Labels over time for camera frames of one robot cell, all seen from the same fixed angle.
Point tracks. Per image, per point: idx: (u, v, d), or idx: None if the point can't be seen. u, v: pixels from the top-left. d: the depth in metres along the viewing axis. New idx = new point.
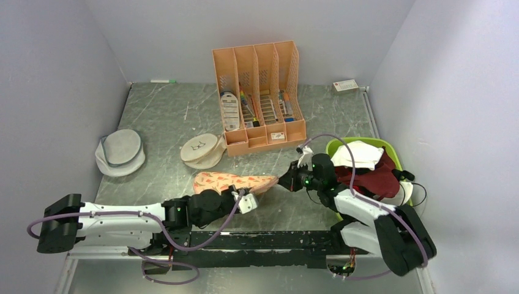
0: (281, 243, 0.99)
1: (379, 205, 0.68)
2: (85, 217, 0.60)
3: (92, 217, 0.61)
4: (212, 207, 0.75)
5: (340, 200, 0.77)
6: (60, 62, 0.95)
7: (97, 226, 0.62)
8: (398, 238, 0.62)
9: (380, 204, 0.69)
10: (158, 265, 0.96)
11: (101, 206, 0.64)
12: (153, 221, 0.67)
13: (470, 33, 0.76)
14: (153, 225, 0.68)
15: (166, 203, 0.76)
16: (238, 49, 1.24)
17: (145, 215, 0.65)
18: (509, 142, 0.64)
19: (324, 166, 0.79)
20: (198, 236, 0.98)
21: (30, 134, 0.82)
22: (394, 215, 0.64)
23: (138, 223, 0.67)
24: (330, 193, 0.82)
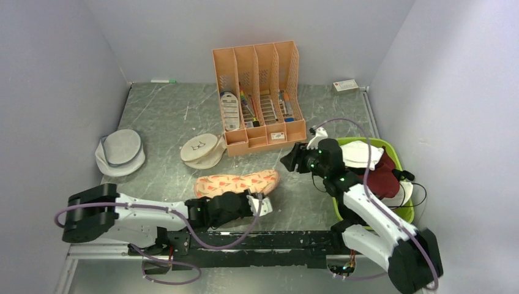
0: (281, 243, 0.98)
1: (400, 225, 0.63)
2: (120, 208, 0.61)
3: (126, 209, 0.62)
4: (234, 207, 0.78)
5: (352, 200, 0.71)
6: (59, 62, 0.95)
7: (129, 218, 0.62)
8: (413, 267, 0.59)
9: (401, 222, 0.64)
10: (157, 265, 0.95)
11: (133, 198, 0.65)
12: (178, 218, 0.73)
13: (471, 33, 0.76)
14: (176, 222, 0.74)
15: (188, 203, 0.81)
16: (238, 49, 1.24)
17: (171, 212, 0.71)
18: (509, 141, 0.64)
19: (332, 152, 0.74)
20: (199, 237, 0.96)
21: (30, 134, 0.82)
22: (417, 243, 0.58)
23: (166, 220, 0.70)
24: (337, 182, 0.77)
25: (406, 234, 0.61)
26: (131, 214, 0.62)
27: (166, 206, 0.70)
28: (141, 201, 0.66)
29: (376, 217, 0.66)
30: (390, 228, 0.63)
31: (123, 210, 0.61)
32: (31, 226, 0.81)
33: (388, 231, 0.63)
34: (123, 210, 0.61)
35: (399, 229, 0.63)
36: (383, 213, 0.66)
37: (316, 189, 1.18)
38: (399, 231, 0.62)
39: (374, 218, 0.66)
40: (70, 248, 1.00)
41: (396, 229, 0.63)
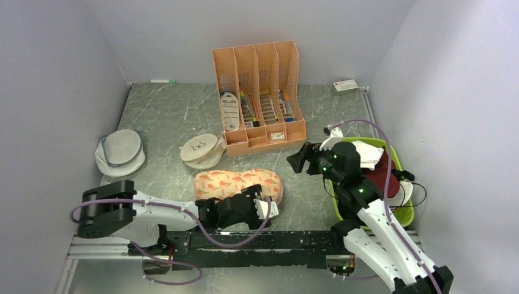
0: (281, 243, 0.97)
1: (420, 260, 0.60)
2: (136, 205, 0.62)
3: (142, 207, 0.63)
4: (244, 209, 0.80)
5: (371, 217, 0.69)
6: (60, 62, 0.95)
7: (144, 215, 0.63)
8: None
9: (421, 258, 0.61)
10: (158, 265, 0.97)
11: (149, 196, 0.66)
12: (189, 218, 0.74)
13: (471, 33, 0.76)
14: (188, 222, 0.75)
15: (200, 203, 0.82)
16: (238, 49, 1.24)
17: (184, 211, 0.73)
18: (508, 142, 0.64)
19: (349, 158, 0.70)
20: (198, 236, 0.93)
21: (30, 134, 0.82)
22: (436, 285, 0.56)
23: (177, 218, 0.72)
24: (354, 192, 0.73)
25: (424, 271, 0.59)
26: (147, 212, 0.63)
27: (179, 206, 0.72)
28: (155, 199, 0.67)
29: (395, 244, 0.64)
30: (407, 261, 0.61)
31: (139, 207, 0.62)
32: (31, 226, 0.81)
33: (406, 262, 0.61)
34: (140, 207, 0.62)
35: (418, 263, 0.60)
36: (402, 242, 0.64)
37: (316, 189, 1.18)
38: (417, 266, 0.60)
39: (392, 243, 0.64)
40: (70, 248, 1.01)
41: (415, 264, 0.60)
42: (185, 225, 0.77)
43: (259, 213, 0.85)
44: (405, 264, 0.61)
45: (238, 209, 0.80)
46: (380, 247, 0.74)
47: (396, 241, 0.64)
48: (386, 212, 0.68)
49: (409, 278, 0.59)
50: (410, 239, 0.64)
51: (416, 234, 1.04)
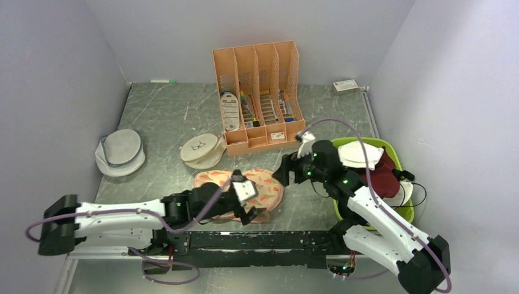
0: (281, 243, 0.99)
1: (414, 234, 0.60)
2: (82, 218, 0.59)
3: (89, 217, 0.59)
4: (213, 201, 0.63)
5: (357, 204, 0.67)
6: (60, 62, 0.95)
7: (94, 226, 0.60)
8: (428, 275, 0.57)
9: (415, 231, 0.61)
10: (158, 265, 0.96)
11: (98, 204, 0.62)
12: (153, 218, 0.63)
13: (470, 33, 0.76)
14: (152, 222, 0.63)
15: (166, 198, 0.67)
16: (238, 49, 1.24)
17: (144, 212, 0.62)
18: (509, 141, 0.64)
19: (327, 154, 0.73)
20: (199, 236, 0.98)
21: (30, 134, 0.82)
22: (433, 256, 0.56)
23: (136, 223, 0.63)
24: (339, 185, 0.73)
25: (419, 244, 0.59)
26: (94, 222, 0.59)
27: (134, 207, 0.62)
28: (107, 206, 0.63)
29: (386, 225, 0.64)
30: (403, 238, 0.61)
31: (85, 219, 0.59)
32: (31, 226, 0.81)
33: (401, 240, 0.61)
34: (85, 220, 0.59)
35: (412, 238, 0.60)
36: (393, 220, 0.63)
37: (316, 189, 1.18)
38: (412, 240, 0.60)
39: (384, 225, 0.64)
40: None
41: (410, 241, 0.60)
42: (153, 226, 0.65)
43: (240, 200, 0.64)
44: (400, 242, 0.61)
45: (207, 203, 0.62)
46: (378, 237, 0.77)
47: (387, 221, 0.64)
48: (370, 195, 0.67)
49: (407, 256, 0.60)
50: (400, 217, 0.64)
51: None
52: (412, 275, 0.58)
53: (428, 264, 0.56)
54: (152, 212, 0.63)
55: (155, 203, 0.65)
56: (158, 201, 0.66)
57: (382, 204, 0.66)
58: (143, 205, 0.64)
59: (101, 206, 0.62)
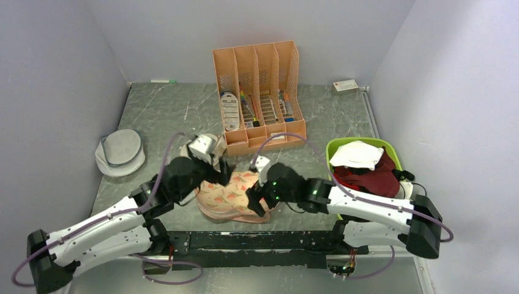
0: (281, 243, 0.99)
1: (399, 207, 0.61)
2: (56, 247, 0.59)
3: (62, 244, 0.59)
4: (189, 169, 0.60)
5: (337, 207, 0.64)
6: (60, 62, 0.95)
7: (72, 248, 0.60)
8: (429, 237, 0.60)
9: (398, 204, 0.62)
10: (157, 265, 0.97)
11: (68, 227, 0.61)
12: (128, 215, 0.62)
13: (470, 33, 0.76)
14: (128, 220, 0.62)
15: (133, 193, 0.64)
16: (238, 49, 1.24)
17: (115, 214, 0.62)
18: (509, 141, 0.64)
19: (285, 177, 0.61)
20: (199, 237, 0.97)
21: (30, 134, 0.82)
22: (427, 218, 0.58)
23: (114, 228, 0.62)
24: (311, 198, 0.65)
25: (407, 213, 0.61)
26: (70, 244, 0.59)
27: (104, 215, 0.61)
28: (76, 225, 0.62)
29: (371, 212, 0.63)
30: (393, 216, 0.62)
31: (59, 246, 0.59)
32: (31, 226, 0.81)
33: (393, 219, 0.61)
34: (59, 247, 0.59)
35: (399, 211, 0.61)
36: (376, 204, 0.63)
37: None
38: (400, 212, 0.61)
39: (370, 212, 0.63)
40: None
41: (399, 214, 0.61)
42: (135, 222, 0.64)
43: (205, 154, 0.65)
44: (393, 220, 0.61)
45: (183, 173, 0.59)
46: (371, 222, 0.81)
47: (370, 207, 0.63)
48: (344, 192, 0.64)
49: (405, 229, 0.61)
50: (379, 199, 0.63)
51: None
52: (420, 244, 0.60)
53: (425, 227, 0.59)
54: (122, 213, 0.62)
55: (123, 202, 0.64)
56: (127, 199, 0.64)
57: (357, 194, 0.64)
58: (112, 209, 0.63)
59: (70, 227, 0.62)
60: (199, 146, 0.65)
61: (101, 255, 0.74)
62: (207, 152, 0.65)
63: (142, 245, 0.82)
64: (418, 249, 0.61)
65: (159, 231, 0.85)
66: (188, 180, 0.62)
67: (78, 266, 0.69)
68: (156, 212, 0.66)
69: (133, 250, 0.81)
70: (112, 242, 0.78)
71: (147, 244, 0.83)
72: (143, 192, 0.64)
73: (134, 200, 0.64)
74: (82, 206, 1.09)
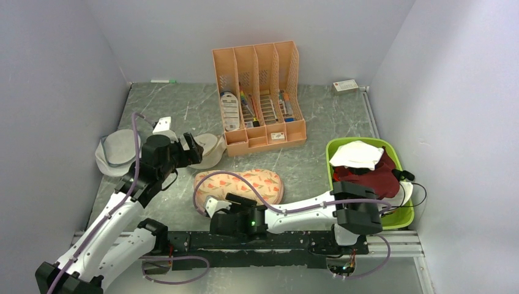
0: (281, 243, 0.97)
1: (320, 204, 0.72)
2: (71, 266, 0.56)
3: (77, 261, 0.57)
4: (166, 142, 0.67)
5: (277, 226, 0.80)
6: (60, 62, 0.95)
7: (90, 260, 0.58)
8: (362, 216, 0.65)
9: (319, 202, 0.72)
10: (157, 265, 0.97)
11: (73, 247, 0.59)
12: (126, 207, 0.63)
13: (470, 33, 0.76)
14: (128, 211, 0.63)
15: (117, 187, 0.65)
16: (238, 49, 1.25)
17: (112, 212, 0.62)
18: (509, 141, 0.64)
19: (220, 225, 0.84)
20: (199, 236, 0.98)
21: (29, 133, 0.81)
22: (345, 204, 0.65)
23: (119, 224, 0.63)
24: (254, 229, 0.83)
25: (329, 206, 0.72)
26: (84, 256, 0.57)
27: (103, 217, 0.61)
28: (80, 241, 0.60)
29: (301, 215, 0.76)
30: (321, 214, 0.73)
31: (75, 264, 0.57)
32: (32, 226, 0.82)
33: (322, 216, 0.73)
34: (75, 265, 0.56)
35: (324, 207, 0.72)
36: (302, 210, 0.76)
37: (316, 190, 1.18)
38: (324, 208, 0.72)
39: (302, 217, 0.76)
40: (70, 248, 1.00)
41: (321, 210, 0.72)
42: (135, 212, 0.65)
43: (169, 130, 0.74)
44: (323, 217, 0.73)
45: (163, 146, 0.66)
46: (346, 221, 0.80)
47: (298, 214, 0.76)
48: (276, 212, 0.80)
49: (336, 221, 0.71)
50: (303, 204, 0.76)
51: (417, 234, 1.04)
52: (356, 227, 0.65)
53: (350, 212, 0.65)
54: (119, 207, 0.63)
55: (114, 199, 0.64)
56: (115, 195, 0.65)
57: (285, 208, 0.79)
58: (107, 209, 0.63)
59: (76, 245, 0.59)
60: (159, 127, 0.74)
61: (117, 263, 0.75)
62: (169, 129, 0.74)
63: (149, 242, 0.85)
64: (365, 231, 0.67)
65: (156, 226, 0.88)
66: (166, 154, 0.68)
67: (101, 280, 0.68)
68: (149, 196, 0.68)
69: (142, 250, 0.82)
70: (121, 250, 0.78)
71: (152, 240, 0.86)
72: (126, 182, 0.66)
73: (122, 192, 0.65)
74: (83, 206, 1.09)
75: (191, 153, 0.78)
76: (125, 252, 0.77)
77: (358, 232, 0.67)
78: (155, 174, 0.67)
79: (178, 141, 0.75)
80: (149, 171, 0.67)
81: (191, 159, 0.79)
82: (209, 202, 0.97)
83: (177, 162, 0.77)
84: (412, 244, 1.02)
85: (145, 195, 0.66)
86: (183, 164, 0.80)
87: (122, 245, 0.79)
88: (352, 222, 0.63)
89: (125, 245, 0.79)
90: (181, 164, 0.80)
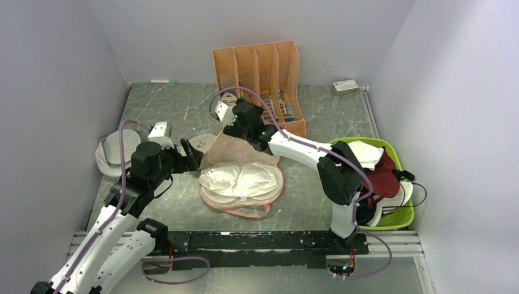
0: (281, 243, 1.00)
1: (317, 147, 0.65)
2: (66, 285, 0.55)
3: (70, 279, 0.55)
4: (157, 150, 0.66)
5: (275, 146, 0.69)
6: (59, 63, 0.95)
7: (83, 277, 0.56)
8: (339, 177, 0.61)
9: (317, 144, 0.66)
10: (157, 264, 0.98)
11: (66, 264, 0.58)
12: (117, 221, 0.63)
13: (470, 34, 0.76)
14: (119, 225, 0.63)
15: (107, 201, 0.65)
16: (238, 49, 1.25)
17: (103, 227, 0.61)
18: (510, 141, 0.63)
19: (246, 111, 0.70)
20: (199, 236, 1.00)
21: (29, 133, 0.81)
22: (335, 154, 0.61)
23: (111, 239, 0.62)
24: (261, 137, 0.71)
25: (324, 152, 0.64)
26: (78, 275, 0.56)
27: (93, 233, 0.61)
28: (73, 258, 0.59)
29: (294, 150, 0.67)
30: (311, 154, 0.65)
31: (69, 283, 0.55)
32: (32, 225, 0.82)
33: (310, 156, 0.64)
34: (69, 284, 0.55)
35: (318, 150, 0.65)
36: (301, 143, 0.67)
37: (316, 190, 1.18)
38: (317, 152, 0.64)
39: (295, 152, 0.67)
40: (70, 247, 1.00)
41: (315, 151, 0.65)
42: (128, 224, 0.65)
43: (164, 135, 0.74)
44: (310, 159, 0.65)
45: (153, 154, 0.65)
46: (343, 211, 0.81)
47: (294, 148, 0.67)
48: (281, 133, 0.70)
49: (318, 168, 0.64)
50: (305, 140, 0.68)
51: (416, 234, 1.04)
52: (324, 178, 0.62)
53: (332, 165, 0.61)
54: (109, 222, 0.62)
55: (104, 214, 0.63)
56: (105, 209, 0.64)
57: (292, 136, 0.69)
58: (97, 225, 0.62)
59: (69, 263, 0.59)
60: (154, 132, 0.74)
61: (116, 271, 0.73)
62: (164, 135, 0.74)
63: (149, 244, 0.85)
64: (328, 191, 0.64)
65: (156, 226, 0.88)
66: (158, 162, 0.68)
67: (101, 290, 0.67)
68: (141, 207, 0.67)
69: (141, 254, 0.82)
70: (120, 256, 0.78)
71: (152, 242, 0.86)
72: (117, 193, 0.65)
73: (112, 206, 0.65)
74: (82, 206, 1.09)
75: (188, 160, 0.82)
76: (123, 259, 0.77)
77: (326, 189, 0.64)
78: (146, 183, 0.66)
79: (173, 147, 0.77)
80: (140, 181, 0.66)
81: (188, 166, 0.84)
82: (220, 106, 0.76)
83: (173, 168, 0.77)
84: (412, 244, 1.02)
85: (137, 204, 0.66)
86: (179, 171, 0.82)
87: (121, 251, 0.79)
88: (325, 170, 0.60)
89: (124, 251, 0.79)
90: (177, 171, 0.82)
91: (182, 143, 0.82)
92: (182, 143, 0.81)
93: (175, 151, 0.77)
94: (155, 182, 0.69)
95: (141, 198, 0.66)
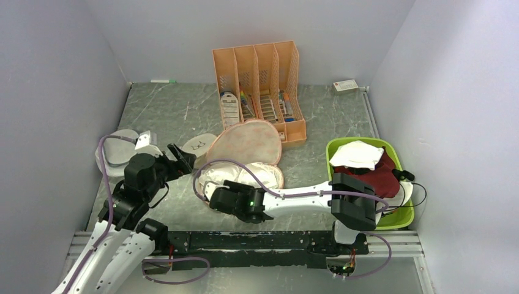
0: (281, 243, 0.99)
1: (317, 192, 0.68)
2: None
3: None
4: (150, 162, 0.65)
5: (273, 209, 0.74)
6: (59, 63, 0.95)
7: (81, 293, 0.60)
8: (357, 210, 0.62)
9: (316, 190, 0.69)
10: (157, 264, 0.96)
11: (63, 282, 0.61)
12: (110, 237, 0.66)
13: (469, 35, 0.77)
14: (113, 241, 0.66)
15: (101, 216, 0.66)
16: (238, 49, 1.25)
17: (97, 244, 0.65)
18: (509, 141, 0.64)
19: (220, 198, 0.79)
20: (199, 236, 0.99)
21: (29, 132, 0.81)
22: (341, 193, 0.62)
23: (106, 253, 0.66)
24: (252, 210, 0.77)
25: (327, 195, 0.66)
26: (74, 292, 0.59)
27: (89, 249, 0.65)
28: (70, 275, 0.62)
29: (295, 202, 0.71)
30: (316, 201, 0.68)
31: None
32: (32, 225, 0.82)
33: (317, 205, 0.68)
34: None
35: (320, 196, 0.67)
36: (299, 195, 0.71)
37: None
38: (322, 197, 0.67)
39: (298, 205, 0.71)
40: (70, 248, 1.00)
41: (319, 198, 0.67)
42: (121, 237, 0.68)
43: (149, 145, 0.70)
44: (320, 206, 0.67)
45: (146, 166, 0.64)
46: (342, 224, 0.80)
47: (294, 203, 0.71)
48: (273, 196, 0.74)
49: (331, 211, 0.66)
50: (302, 190, 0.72)
51: (416, 234, 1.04)
52: (349, 219, 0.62)
53: (346, 204, 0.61)
54: (103, 239, 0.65)
55: (98, 229, 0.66)
56: (100, 225, 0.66)
57: (284, 192, 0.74)
58: (92, 241, 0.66)
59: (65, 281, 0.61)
60: (139, 144, 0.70)
61: (115, 280, 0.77)
62: (150, 144, 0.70)
63: (149, 245, 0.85)
64: (356, 225, 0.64)
65: (156, 226, 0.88)
66: (152, 174, 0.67)
67: None
68: (135, 219, 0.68)
69: (141, 258, 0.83)
70: (120, 262, 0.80)
71: (151, 245, 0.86)
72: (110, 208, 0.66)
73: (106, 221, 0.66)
74: (83, 206, 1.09)
75: (180, 164, 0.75)
76: (122, 266, 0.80)
77: (350, 225, 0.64)
78: (139, 195, 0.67)
79: (162, 154, 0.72)
80: (133, 194, 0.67)
81: (182, 170, 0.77)
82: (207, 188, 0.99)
83: (166, 176, 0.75)
84: (411, 244, 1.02)
85: (130, 218, 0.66)
86: (175, 176, 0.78)
87: (120, 257, 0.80)
88: (344, 212, 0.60)
89: (123, 256, 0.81)
90: (172, 176, 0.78)
91: (170, 149, 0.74)
92: (169, 149, 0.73)
93: (166, 157, 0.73)
94: (148, 195, 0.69)
95: (134, 212, 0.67)
